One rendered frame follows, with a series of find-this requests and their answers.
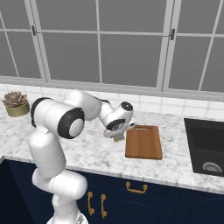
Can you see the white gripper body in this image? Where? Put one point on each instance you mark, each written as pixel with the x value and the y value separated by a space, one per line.
pixel 116 132

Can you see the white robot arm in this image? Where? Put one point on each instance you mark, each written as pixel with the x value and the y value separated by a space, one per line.
pixel 49 151

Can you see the tan sponge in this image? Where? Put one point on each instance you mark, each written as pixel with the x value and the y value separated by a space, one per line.
pixel 119 138

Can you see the wooden cutting board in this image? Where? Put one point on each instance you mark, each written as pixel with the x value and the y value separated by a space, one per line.
pixel 143 143

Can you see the navy drawer front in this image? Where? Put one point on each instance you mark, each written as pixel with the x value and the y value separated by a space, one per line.
pixel 163 188

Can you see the grey framed window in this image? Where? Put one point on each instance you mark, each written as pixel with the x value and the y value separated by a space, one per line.
pixel 131 43

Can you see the black sink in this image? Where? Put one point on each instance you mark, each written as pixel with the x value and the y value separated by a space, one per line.
pixel 207 145

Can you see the succulent in olive pot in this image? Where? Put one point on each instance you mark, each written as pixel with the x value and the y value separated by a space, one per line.
pixel 16 103

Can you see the dark window latch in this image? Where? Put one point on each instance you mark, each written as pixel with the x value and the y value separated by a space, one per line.
pixel 33 30
pixel 172 34

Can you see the navy cupboard panel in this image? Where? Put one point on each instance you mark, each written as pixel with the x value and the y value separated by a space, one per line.
pixel 202 208

